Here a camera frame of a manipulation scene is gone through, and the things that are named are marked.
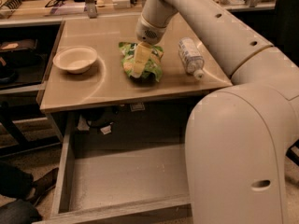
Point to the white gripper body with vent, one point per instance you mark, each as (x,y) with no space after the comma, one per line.
(149,32)

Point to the yellow foam padded gripper finger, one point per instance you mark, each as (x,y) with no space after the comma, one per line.
(141,56)

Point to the green rice chip bag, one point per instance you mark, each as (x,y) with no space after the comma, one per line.
(153,66)

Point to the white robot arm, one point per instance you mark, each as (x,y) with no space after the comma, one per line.
(236,138)

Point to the wooden cabinet with glossy top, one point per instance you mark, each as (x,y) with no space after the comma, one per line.
(107,84)

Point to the open grey wooden drawer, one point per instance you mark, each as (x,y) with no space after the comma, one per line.
(135,175)

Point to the clear plastic water bottle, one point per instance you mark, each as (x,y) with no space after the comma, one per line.
(191,57)

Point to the white paper bowl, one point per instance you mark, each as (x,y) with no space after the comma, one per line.
(75,60)

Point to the long background workbench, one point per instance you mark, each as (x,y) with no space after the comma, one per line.
(37,13)

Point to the dark shoe of person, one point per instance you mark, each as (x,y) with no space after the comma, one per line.
(33,191)

